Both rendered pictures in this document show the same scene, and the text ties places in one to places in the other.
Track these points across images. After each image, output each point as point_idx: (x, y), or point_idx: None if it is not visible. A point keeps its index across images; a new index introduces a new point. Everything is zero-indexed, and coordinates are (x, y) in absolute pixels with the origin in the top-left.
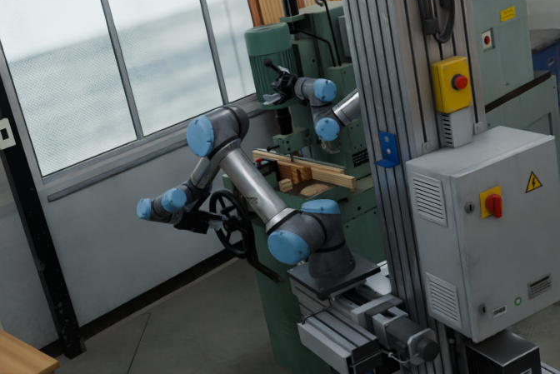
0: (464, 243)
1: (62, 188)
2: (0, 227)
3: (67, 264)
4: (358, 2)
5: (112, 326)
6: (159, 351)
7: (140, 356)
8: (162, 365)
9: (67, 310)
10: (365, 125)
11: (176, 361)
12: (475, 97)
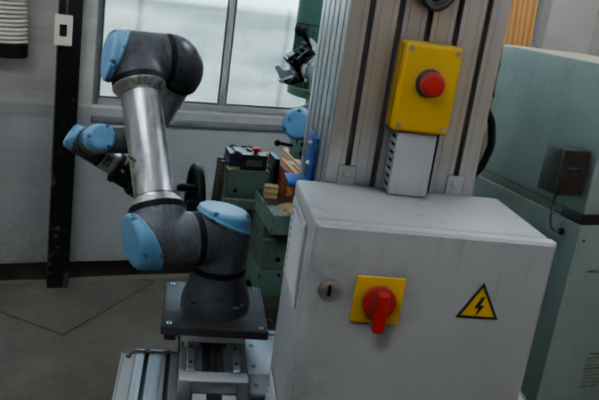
0: (299, 347)
1: (110, 115)
2: (28, 125)
3: (86, 192)
4: None
5: (110, 277)
6: (123, 322)
7: (102, 317)
8: (112, 337)
9: (63, 237)
10: (307, 118)
11: (127, 340)
12: (467, 133)
